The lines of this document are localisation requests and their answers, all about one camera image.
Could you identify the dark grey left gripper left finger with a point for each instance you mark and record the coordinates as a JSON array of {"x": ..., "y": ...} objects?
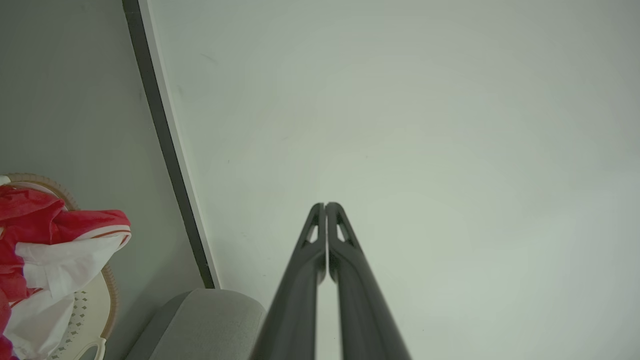
[{"x": 295, "y": 300}]

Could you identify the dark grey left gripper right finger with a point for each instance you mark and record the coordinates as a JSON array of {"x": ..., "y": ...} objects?
[{"x": 365, "y": 305}]

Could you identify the red and white garment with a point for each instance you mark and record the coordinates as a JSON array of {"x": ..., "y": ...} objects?
[{"x": 35, "y": 250}]

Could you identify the cream perforated laundry basket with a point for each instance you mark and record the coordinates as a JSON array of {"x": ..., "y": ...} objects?
[{"x": 92, "y": 315}]

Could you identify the dark grey baseboard strip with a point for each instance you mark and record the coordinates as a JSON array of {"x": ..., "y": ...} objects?
[{"x": 167, "y": 140}]

